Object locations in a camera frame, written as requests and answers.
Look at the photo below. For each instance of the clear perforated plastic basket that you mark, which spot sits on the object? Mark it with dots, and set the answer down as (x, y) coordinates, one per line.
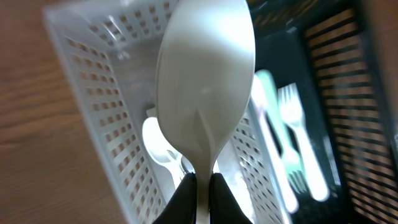
(108, 51)

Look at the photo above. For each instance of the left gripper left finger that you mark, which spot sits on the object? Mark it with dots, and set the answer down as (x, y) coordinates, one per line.
(182, 207)

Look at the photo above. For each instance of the black perforated plastic basket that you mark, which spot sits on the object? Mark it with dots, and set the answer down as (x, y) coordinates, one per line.
(324, 48)

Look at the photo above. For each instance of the white plastic spoon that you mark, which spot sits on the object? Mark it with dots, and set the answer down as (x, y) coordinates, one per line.
(258, 96)
(203, 82)
(161, 151)
(229, 167)

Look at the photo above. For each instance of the pale blue plastic fork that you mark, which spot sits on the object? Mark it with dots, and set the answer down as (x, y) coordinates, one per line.
(289, 156)

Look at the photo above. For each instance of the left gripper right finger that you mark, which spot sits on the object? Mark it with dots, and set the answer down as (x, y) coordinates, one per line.
(224, 208)

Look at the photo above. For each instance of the white plastic fork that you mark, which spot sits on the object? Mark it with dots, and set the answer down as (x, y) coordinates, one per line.
(293, 116)
(288, 196)

